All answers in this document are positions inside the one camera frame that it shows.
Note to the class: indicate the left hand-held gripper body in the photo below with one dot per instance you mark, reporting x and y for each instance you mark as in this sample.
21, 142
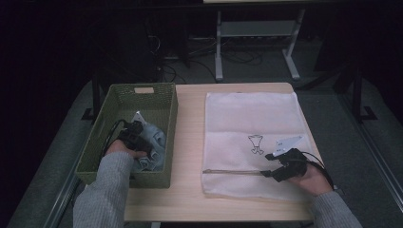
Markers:
134, 136

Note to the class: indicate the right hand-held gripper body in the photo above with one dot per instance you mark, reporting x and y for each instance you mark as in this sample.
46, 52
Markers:
293, 164

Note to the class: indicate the blue denim garment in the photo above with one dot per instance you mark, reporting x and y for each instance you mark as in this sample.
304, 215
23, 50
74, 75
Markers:
157, 142

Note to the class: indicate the green woven basket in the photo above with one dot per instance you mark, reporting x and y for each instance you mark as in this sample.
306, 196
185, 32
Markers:
149, 101

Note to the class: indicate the white mesh laundry bag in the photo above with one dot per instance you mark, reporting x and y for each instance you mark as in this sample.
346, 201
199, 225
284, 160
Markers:
247, 114

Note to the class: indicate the person's left hand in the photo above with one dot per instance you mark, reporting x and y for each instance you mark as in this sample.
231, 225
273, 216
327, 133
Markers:
118, 148

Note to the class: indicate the person's right hand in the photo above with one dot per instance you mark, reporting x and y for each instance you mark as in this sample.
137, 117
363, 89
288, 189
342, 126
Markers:
315, 182

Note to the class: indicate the black table leg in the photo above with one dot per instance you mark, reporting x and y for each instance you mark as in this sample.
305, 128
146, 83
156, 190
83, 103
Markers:
96, 95

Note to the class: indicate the black metal stand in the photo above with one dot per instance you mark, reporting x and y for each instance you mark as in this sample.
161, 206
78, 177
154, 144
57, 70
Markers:
357, 95

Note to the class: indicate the aluminium floor rail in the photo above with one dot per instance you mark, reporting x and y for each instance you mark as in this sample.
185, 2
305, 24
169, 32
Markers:
61, 202
377, 158

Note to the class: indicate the white metal desk frame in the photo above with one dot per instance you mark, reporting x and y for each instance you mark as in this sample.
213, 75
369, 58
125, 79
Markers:
256, 28

